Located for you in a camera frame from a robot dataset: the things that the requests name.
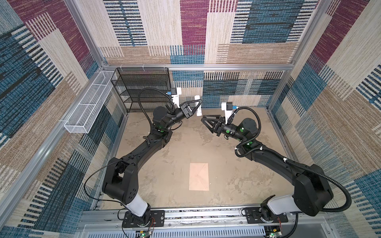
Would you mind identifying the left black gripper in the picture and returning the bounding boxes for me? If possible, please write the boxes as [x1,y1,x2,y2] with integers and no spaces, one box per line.
[164,101,200,132]

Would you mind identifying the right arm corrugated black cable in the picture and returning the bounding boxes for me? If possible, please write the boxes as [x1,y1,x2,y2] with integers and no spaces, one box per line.
[232,106,352,238]

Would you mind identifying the pale pink envelope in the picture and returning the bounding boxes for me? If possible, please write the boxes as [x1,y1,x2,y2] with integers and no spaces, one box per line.
[189,163,209,191]

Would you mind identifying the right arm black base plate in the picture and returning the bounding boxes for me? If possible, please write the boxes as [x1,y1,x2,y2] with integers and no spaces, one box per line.
[241,207,289,224]

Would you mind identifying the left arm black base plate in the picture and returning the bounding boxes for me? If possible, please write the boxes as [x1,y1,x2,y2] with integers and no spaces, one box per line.
[122,210,165,228]

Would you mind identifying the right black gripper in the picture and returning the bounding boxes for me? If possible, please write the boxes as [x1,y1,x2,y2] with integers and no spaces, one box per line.
[200,114,245,142]

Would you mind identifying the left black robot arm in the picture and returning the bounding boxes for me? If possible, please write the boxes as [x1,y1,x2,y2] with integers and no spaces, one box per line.
[102,99,202,225]

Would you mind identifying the aluminium mounting rail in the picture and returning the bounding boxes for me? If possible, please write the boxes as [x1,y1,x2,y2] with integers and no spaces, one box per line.
[74,204,339,238]

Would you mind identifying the black wire mesh shelf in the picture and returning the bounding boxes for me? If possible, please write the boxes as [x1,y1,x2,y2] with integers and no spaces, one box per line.
[111,67,171,113]

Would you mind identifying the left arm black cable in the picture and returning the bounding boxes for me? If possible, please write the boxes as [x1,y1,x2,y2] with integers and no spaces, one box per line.
[83,87,183,238]

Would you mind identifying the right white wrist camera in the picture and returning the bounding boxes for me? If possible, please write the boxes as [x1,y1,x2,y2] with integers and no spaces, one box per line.
[221,102,238,124]

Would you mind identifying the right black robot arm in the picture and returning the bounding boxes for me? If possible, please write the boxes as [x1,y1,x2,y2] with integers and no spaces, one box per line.
[201,115,333,223]

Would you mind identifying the white glue stick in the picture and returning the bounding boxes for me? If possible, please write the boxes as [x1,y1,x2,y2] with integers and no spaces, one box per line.
[194,95,202,117]

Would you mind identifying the white wire mesh basket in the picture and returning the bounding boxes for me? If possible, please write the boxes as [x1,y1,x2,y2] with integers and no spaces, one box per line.
[64,71,114,134]

